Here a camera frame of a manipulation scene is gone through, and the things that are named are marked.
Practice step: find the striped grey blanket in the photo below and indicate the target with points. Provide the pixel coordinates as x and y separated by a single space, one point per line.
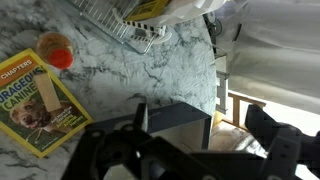
233 140

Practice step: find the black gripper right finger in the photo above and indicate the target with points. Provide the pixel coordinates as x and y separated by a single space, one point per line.
281 146

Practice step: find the yellow dog book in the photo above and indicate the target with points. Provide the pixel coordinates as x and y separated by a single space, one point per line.
20 130

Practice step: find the wooden chair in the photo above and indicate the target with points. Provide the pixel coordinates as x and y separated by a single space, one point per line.
236 111

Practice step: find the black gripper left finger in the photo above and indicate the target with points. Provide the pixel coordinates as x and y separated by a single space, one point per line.
110 156

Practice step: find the small wooden block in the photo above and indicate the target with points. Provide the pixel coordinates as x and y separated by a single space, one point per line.
48 93

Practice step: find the yellow thank you card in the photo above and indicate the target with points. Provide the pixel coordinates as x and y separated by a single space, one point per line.
146 8

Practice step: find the yellow thank you bag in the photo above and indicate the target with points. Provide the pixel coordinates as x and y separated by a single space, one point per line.
193 8

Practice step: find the white curtain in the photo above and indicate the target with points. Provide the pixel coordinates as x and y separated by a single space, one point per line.
273 50

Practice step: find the clear acrylic organizer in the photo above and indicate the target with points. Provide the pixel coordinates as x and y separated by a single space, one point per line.
106 20

